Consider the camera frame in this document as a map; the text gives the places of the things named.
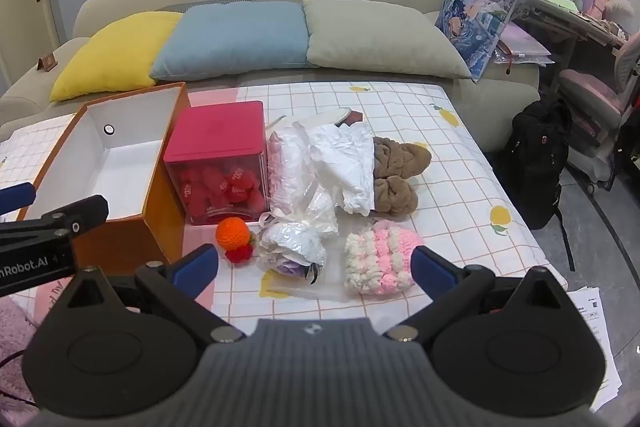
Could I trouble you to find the pink fluffy rug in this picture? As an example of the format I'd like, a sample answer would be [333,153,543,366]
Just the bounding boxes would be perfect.
[0,297,43,410]

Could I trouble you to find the pink and white knit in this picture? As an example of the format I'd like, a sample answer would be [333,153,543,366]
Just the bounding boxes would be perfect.
[344,219,426,297]

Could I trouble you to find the red crochet flower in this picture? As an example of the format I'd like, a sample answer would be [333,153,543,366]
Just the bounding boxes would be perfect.
[225,243,257,265]

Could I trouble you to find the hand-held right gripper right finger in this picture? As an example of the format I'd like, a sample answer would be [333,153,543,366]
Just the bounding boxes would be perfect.
[382,245,576,342]

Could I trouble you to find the brown fluffy towel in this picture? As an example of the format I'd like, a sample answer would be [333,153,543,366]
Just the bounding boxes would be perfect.
[372,136,433,214]

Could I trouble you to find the pink desk chair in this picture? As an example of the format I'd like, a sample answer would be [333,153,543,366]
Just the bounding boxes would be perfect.
[559,32,640,195]

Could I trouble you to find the orange cardboard box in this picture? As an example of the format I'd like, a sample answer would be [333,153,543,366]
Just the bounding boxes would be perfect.
[20,82,193,275]

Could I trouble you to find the pink folder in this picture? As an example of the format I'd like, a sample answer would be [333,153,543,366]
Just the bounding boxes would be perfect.
[495,24,556,65]

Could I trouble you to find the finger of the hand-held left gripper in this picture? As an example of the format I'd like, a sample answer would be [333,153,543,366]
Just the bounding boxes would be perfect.
[0,183,37,215]
[0,195,109,244]

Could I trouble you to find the white bouquet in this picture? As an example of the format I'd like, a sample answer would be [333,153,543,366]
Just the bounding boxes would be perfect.
[256,119,343,288]

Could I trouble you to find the white paper sheets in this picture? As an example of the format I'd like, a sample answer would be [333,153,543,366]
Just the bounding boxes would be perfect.
[567,287,623,408]

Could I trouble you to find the black backpack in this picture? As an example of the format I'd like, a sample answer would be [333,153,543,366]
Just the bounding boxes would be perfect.
[500,99,573,230]

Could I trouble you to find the orange crochet ball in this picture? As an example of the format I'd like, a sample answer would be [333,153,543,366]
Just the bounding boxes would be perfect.
[215,217,251,252]

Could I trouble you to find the grey striped cloth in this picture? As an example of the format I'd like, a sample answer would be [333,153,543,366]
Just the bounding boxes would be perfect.
[165,0,251,14]

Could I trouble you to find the red-lidded clear box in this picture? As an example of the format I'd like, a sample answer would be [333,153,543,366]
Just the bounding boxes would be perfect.
[163,100,269,226]

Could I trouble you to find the grey desk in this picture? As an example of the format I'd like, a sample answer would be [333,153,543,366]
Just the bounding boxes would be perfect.
[515,0,628,168]

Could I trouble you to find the blue printed pillow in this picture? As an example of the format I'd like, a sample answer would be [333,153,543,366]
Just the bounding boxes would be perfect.
[434,0,523,82]

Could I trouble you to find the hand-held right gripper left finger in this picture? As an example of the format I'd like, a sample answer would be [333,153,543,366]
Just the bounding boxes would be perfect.
[50,243,247,342]

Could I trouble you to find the grey-green pillow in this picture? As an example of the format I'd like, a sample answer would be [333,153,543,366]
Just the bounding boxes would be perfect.
[302,0,473,80]

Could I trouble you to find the yellow pillow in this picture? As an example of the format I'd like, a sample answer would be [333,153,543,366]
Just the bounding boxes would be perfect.
[49,11,186,102]

